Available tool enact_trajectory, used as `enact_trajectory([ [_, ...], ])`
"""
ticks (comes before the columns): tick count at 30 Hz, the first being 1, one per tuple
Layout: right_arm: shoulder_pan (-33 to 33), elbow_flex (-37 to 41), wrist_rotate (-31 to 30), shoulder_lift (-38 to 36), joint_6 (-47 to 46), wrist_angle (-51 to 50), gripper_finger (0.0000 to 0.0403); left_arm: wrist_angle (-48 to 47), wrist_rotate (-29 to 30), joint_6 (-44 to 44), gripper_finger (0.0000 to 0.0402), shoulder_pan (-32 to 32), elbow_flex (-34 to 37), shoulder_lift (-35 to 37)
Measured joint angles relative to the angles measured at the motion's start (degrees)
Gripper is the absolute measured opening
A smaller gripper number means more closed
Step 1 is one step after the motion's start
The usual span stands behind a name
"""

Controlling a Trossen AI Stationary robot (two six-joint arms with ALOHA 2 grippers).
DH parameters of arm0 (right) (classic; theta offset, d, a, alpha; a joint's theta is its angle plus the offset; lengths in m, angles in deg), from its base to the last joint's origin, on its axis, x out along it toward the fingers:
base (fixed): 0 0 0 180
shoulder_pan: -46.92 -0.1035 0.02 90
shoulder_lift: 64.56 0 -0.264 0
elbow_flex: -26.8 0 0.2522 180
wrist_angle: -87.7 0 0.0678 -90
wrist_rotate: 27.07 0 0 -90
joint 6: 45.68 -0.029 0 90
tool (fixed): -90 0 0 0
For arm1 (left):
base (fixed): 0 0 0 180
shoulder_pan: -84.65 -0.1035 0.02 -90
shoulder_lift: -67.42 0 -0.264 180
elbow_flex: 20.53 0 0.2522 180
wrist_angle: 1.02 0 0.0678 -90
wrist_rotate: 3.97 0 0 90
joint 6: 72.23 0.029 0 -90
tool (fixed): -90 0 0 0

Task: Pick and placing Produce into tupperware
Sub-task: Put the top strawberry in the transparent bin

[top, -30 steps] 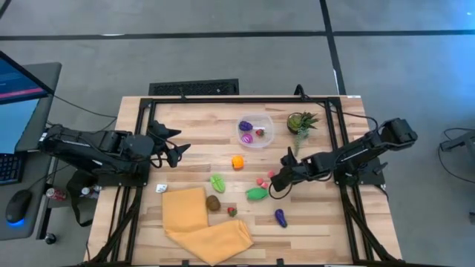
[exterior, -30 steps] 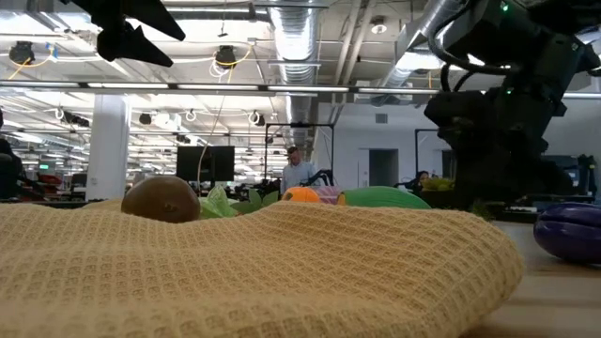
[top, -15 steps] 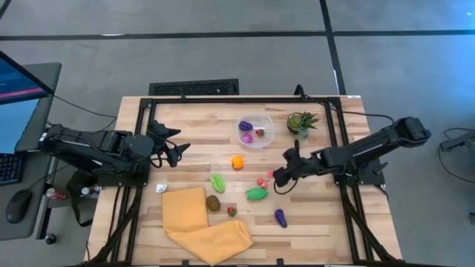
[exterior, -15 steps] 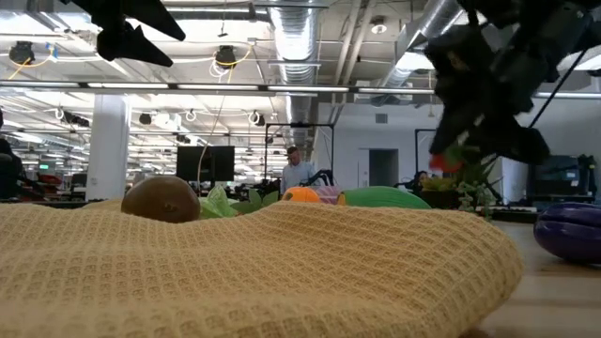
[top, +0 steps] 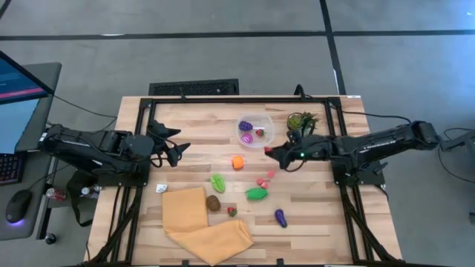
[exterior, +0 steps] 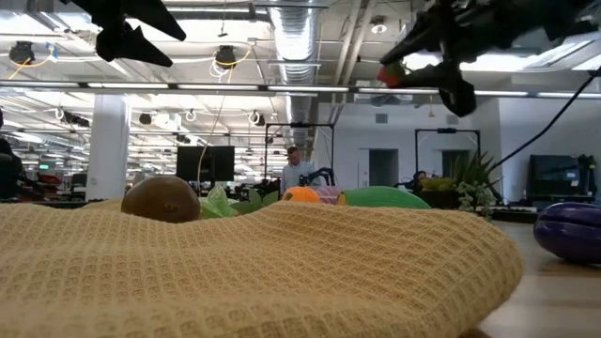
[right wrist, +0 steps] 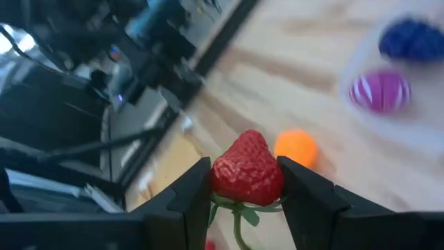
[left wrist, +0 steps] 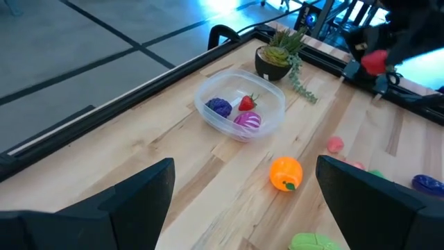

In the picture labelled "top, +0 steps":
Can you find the laptop screen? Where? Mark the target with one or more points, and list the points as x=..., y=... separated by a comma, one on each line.
x=15, y=126

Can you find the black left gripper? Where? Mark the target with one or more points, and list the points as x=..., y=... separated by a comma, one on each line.
x=156, y=130

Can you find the purple toy eggplant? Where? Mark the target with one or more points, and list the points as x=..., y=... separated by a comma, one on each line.
x=281, y=218

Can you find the brown toy kiwi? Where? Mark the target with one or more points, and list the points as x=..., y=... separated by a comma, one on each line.
x=213, y=202

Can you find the red soda can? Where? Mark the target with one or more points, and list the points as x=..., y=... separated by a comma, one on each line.
x=55, y=194

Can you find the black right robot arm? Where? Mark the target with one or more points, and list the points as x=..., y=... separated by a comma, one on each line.
x=378, y=142

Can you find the purple toy grapes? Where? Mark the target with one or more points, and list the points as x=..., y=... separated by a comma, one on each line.
x=245, y=126

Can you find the black frame bracket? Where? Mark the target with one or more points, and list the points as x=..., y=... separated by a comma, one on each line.
x=185, y=263
x=280, y=262
x=182, y=97

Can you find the grey floor stand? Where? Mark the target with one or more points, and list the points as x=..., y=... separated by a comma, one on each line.
x=460, y=141

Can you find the red toy strawberry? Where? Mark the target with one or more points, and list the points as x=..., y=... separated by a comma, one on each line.
x=259, y=132
x=232, y=211

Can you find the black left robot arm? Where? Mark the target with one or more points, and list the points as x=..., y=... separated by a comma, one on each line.
x=92, y=142

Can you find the plastic bottle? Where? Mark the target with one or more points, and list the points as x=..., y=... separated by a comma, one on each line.
x=89, y=191

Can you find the grey desk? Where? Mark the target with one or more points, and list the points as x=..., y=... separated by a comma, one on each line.
x=46, y=78

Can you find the computer monitor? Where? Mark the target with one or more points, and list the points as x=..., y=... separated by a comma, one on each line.
x=18, y=81

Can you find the yellow waffle cloth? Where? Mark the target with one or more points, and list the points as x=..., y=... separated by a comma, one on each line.
x=185, y=211

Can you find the black caster wheel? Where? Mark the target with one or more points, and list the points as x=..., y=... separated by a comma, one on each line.
x=50, y=238

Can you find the black keyboard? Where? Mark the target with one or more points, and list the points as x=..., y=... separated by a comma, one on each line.
x=9, y=168

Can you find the small white card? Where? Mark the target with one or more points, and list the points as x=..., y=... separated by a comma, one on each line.
x=161, y=188

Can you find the clear plastic tupperware container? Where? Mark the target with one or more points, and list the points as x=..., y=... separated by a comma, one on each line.
x=268, y=122

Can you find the black computer mouse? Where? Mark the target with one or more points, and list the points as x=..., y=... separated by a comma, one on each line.
x=18, y=205

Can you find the magenta striped toy onion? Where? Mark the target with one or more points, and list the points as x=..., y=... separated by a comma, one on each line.
x=247, y=138

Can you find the light green toy lettuce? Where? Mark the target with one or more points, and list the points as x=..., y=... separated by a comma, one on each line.
x=217, y=183

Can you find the round pink toy piece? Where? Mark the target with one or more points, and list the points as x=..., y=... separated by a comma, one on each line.
x=268, y=150

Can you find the green toy papaya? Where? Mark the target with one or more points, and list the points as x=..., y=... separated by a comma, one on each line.
x=257, y=194

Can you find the potted succulent plant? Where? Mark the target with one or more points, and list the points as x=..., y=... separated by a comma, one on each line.
x=295, y=121

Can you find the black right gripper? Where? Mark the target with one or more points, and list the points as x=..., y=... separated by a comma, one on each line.
x=308, y=150

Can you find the orange toy fruit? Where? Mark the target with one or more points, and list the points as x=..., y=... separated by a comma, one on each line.
x=237, y=162

